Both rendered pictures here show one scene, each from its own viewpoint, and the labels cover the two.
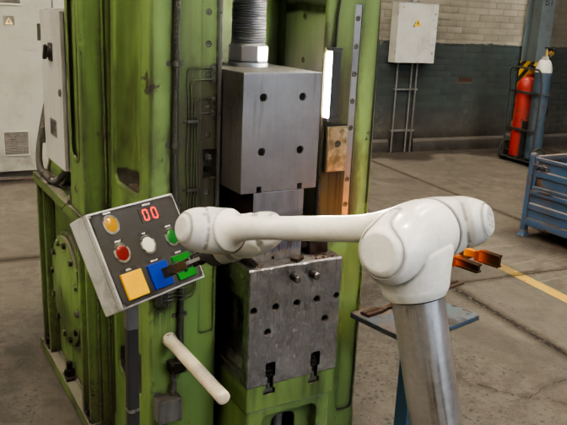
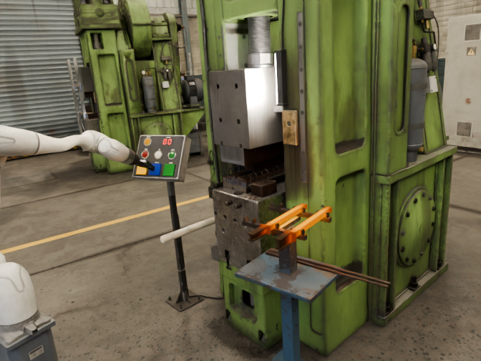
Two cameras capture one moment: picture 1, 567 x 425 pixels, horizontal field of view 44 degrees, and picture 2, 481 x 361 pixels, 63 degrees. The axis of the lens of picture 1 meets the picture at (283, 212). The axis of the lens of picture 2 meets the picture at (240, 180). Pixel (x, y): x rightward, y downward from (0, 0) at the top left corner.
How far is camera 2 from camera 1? 2.91 m
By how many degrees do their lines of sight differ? 77
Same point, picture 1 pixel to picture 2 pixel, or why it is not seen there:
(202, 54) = (218, 62)
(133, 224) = (157, 144)
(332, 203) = (294, 169)
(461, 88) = not seen: outside the picture
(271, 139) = (223, 112)
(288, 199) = (236, 153)
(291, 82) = (229, 76)
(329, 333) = (255, 253)
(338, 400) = (314, 324)
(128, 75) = not seen: hidden behind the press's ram
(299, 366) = (241, 263)
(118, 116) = not seen: hidden behind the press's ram
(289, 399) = (239, 281)
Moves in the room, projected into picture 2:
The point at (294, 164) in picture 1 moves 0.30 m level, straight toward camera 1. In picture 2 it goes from (236, 131) to (179, 136)
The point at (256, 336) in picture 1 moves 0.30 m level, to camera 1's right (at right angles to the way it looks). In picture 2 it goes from (218, 229) to (226, 251)
